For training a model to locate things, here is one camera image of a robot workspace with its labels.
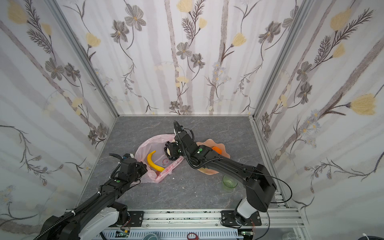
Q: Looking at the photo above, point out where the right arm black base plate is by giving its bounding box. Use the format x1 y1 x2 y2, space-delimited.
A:
221 210 262 228

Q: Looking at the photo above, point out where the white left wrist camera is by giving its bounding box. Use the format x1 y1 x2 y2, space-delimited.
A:
123 154 135 160

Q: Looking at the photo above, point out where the dark fake grape bunch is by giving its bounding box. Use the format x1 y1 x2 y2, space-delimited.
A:
164 141 179 161

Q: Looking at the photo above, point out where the pink plastic bag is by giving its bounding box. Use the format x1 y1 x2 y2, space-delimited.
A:
135 134 183 184

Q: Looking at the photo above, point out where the orange fake orange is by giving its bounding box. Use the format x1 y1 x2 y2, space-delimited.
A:
212 146 222 155

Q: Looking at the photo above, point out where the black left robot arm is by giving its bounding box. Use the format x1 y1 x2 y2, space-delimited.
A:
35 154 148 240

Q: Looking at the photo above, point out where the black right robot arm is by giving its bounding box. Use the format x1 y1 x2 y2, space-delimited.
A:
165 121 287 228

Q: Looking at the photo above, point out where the yellow fake banana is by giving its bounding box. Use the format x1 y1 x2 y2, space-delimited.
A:
147 151 165 172

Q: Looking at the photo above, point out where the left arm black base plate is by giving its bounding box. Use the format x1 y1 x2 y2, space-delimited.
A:
122 211 144 228

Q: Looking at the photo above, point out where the peach scalloped plate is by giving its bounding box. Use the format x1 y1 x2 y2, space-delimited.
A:
197 139 231 175

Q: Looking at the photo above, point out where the green translucent plastic cup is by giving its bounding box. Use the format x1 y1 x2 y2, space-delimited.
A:
222 175 239 189

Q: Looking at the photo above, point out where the aluminium frame rail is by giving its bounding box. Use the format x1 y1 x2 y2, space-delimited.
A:
59 208 310 240

